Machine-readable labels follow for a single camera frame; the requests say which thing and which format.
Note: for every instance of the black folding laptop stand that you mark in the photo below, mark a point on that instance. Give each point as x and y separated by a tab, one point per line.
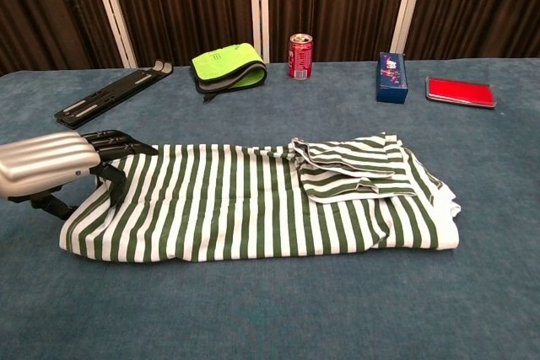
105	96

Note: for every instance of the green grey microfibre cloth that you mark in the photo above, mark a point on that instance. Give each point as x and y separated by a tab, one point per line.
219	65

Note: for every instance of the red stamp pad case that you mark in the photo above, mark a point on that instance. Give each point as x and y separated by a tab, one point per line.
460	92

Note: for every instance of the red soda can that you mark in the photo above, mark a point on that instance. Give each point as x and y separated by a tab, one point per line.
300	60

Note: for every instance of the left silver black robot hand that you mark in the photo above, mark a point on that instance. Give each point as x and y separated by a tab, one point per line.
42	162

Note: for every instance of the green white striped T-shirt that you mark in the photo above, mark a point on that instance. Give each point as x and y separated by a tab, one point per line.
211	200

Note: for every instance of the blue printed carton box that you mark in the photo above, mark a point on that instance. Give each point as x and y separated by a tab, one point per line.
392	82

